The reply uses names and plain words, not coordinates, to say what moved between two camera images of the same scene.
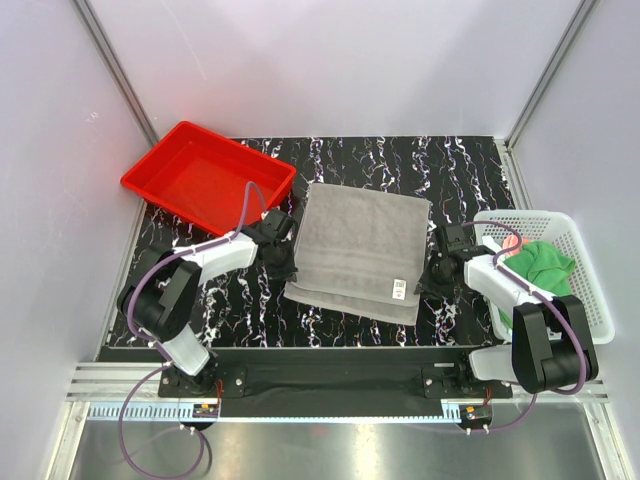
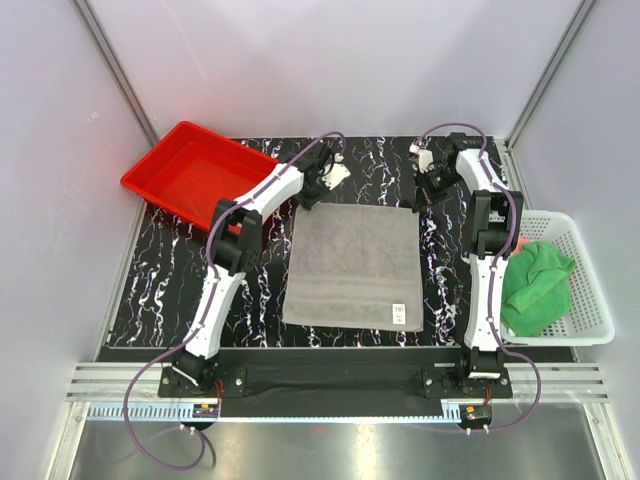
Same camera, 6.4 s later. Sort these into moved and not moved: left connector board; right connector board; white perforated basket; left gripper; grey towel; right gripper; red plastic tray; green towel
Moved: right gripper; left gripper; grey towel
Not moved: right connector board; white perforated basket; red plastic tray; left connector board; green towel
